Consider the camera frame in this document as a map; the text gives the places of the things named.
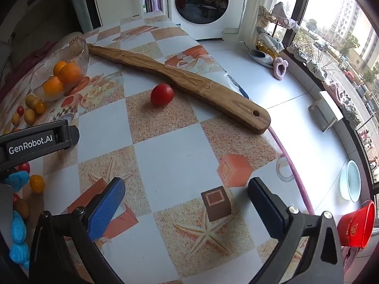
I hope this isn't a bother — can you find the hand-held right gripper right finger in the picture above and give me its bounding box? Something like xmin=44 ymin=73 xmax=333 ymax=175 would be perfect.
xmin=247 ymin=177 xmax=344 ymax=284

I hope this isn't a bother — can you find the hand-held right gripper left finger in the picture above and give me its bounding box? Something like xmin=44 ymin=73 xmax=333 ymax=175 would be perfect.
xmin=29 ymin=177 xmax=126 ymax=284

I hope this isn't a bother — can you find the pink hula hoop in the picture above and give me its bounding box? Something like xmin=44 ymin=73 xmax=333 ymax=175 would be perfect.
xmin=267 ymin=125 xmax=315 ymax=215

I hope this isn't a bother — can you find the red plastic bucket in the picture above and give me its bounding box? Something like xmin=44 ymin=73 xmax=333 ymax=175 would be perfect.
xmin=337 ymin=200 xmax=376 ymax=249

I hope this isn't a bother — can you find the pale wash basin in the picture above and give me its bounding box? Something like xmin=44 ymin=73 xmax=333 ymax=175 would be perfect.
xmin=339 ymin=160 xmax=362 ymax=203

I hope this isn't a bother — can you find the clear glass bowl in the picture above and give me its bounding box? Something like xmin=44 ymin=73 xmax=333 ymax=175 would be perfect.
xmin=30 ymin=32 xmax=91 ymax=101

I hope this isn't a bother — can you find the small white stool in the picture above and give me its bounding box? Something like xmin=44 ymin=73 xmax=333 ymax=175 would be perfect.
xmin=308 ymin=91 xmax=344 ymax=132

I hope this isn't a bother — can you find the pink fluffy slipper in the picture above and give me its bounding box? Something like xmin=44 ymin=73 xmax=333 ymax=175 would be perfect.
xmin=273 ymin=57 xmax=289 ymax=80
xmin=323 ymin=80 xmax=345 ymax=102

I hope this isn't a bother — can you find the white sneaker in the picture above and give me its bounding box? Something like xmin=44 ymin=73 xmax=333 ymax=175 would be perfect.
xmin=305 ymin=59 xmax=328 ymax=82

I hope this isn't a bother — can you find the long wooden board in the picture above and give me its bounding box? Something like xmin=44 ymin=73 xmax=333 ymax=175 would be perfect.
xmin=86 ymin=44 xmax=271 ymax=134

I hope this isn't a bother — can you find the white shoe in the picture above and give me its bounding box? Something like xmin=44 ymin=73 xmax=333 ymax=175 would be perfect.
xmin=248 ymin=49 xmax=274 ymax=67

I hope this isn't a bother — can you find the metal shoe rack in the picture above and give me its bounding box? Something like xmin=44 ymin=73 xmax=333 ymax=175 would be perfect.
xmin=255 ymin=2 xmax=300 ymax=54

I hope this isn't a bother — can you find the white washing machine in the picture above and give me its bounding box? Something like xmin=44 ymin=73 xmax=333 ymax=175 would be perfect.
xmin=167 ymin=0 xmax=242 ymax=41

